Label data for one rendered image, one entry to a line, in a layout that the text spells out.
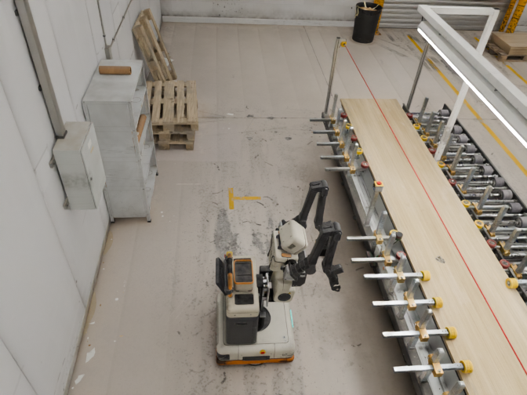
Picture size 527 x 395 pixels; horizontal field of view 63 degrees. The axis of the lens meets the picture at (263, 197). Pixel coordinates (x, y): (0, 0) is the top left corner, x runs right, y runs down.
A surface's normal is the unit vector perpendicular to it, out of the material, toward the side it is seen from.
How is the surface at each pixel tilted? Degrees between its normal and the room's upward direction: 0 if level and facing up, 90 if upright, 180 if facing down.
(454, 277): 0
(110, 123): 90
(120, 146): 90
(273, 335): 0
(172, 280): 0
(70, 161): 90
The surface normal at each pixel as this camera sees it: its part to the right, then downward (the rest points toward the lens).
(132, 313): 0.06, -0.75
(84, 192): 0.08, 0.66
